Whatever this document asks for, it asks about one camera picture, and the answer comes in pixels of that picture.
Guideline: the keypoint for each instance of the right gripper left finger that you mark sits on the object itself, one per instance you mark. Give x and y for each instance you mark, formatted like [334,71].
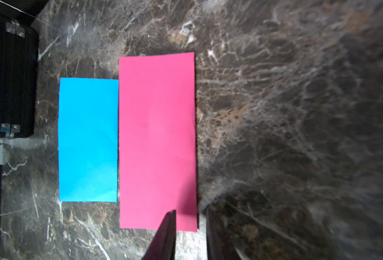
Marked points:
[163,245]

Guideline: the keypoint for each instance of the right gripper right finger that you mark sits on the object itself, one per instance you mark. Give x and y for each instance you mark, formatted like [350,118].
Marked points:
[219,245]

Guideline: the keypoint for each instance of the blue square paper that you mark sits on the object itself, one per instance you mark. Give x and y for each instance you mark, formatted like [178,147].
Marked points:
[88,140]

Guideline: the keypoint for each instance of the black case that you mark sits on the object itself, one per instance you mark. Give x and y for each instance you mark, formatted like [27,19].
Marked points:
[18,78]

